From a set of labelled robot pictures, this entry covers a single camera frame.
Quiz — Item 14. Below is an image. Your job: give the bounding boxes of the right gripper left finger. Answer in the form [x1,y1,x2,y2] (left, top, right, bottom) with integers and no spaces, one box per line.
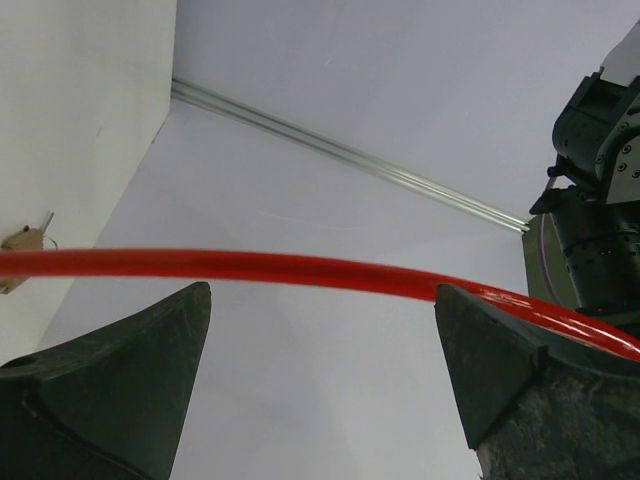
[1,282,211,479]

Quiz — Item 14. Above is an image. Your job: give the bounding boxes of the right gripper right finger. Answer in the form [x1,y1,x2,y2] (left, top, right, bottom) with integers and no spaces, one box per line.
[435,285,639,479]

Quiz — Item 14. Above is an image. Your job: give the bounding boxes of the red cable lock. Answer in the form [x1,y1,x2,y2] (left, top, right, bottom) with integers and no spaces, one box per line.
[1,248,639,361]

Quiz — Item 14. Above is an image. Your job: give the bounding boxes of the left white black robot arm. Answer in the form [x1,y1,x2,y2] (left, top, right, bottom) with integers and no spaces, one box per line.
[523,26,639,325]

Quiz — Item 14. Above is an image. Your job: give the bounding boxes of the large brass long-shackle padlock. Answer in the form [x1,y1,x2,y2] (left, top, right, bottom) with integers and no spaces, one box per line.
[1,211,55,295]

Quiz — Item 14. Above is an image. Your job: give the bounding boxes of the left aluminium frame post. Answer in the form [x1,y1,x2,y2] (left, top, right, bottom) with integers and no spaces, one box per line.
[171,77,529,234]

